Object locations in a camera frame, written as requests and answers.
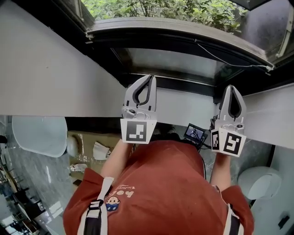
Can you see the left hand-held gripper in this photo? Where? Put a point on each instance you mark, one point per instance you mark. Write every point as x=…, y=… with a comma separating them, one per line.
x=135, y=132

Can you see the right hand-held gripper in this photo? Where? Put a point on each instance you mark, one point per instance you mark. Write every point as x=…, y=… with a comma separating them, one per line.
x=232, y=143

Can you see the person's left forearm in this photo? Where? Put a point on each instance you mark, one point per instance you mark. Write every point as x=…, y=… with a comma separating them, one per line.
x=114, y=160

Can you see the person's right forearm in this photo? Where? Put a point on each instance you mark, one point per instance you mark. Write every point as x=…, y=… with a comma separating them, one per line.
x=220, y=172

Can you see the open glass window sash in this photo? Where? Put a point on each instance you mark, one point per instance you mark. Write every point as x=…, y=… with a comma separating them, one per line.
x=252, y=4

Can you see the small black monitor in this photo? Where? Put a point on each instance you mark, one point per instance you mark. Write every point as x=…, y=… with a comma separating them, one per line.
x=194, y=133

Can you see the brown cardboard box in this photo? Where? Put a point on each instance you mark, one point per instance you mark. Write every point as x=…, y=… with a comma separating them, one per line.
x=85, y=149

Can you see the white round basin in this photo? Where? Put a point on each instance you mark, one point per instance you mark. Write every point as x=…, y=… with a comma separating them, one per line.
x=259, y=183

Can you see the person's red shirt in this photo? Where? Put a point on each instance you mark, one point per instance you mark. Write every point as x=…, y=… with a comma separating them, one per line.
x=165, y=183

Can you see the green shrubs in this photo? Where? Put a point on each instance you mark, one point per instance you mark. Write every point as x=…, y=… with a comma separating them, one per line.
x=160, y=9

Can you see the black metal furniture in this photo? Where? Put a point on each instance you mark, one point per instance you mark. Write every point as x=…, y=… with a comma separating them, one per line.
x=29, y=204

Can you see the black window frame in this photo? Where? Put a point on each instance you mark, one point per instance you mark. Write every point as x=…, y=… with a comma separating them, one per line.
x=188, y=83

